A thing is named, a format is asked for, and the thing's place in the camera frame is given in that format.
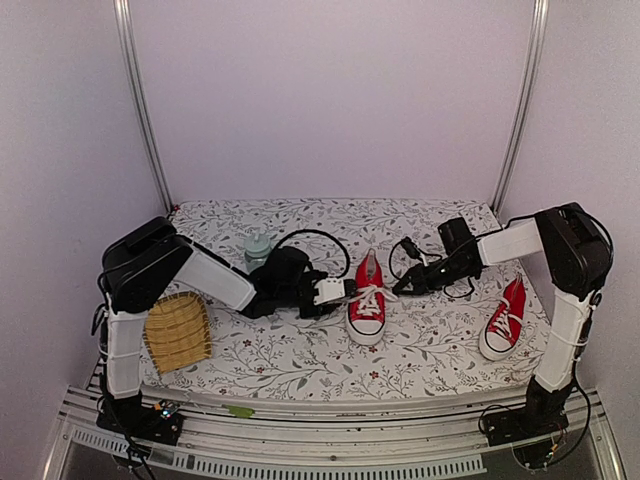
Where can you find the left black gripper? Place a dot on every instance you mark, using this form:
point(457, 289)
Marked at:
point(310, 314)

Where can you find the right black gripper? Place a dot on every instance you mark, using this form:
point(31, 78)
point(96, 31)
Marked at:
point(422, 284)

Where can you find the red sneaker with laces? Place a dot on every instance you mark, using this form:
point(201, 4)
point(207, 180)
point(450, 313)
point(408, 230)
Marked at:
point(366, 312)

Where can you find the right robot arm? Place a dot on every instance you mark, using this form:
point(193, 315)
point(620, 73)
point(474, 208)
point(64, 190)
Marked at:
point(579, 254)

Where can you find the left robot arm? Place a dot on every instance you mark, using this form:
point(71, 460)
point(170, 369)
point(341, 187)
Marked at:
point(138, 269)

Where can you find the floral patterned table mat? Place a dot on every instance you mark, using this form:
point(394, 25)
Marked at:
point(430, 345)

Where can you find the green tape piece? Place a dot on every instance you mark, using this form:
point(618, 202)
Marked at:
point(239, 411)

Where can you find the woven bamboo basket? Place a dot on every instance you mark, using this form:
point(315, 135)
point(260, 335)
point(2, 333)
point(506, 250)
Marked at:
point(177, 332)

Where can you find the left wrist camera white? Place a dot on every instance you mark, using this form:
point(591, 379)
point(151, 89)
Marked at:
point(333, 289)

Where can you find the front aluminium rail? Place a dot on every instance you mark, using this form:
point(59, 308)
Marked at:
point(429, 438)

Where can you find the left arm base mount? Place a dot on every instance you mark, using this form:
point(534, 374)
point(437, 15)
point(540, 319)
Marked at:
point(135, 421)

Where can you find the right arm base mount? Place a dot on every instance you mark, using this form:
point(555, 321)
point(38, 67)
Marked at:
point(503, 425)

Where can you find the right aluminium frame post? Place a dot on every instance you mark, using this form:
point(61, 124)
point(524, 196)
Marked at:
point(531, 67)

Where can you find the aluminium frame post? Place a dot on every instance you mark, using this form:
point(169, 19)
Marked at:
point(531, 67)
point(125, 29)

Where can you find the left aluminium frame post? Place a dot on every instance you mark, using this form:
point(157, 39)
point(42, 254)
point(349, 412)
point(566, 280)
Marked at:
point(125, 29)

